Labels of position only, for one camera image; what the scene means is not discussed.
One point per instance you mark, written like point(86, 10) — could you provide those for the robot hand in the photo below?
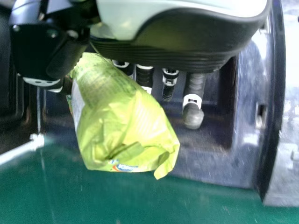
point(177, 44)

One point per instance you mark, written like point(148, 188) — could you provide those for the yellow-green biscuit packet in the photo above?
point(116, 128)

